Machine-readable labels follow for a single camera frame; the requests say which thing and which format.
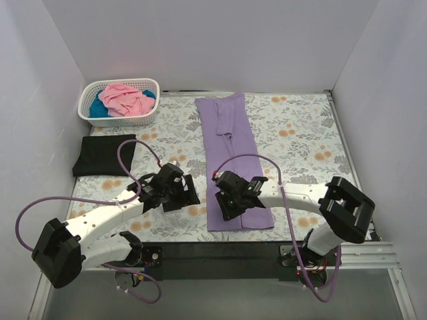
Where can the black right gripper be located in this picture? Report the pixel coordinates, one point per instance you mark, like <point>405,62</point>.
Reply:
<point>229,202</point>

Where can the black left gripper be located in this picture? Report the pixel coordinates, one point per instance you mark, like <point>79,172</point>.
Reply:
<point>182,192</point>

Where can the purple t-shirt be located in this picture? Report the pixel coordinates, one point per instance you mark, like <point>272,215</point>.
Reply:
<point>227,132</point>

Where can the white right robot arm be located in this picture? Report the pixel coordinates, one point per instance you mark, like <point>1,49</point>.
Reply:
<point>347,211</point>

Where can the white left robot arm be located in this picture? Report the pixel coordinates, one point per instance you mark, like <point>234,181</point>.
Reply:
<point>65,249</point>

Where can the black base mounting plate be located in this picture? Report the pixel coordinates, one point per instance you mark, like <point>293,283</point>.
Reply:
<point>218,260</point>

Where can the folded black t-shirt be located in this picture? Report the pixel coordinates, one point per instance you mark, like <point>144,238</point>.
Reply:
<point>98,156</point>

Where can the floral patterned tablecloth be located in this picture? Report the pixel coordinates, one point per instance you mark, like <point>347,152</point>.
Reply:
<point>296,135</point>

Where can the pink t-shirt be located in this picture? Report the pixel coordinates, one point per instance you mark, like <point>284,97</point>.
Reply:
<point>125,101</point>

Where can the teal t-shirt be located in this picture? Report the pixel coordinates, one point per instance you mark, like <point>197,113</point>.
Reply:
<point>97,110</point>

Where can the white plastic laundry basket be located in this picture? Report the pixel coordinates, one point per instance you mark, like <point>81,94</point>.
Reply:
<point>90,91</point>

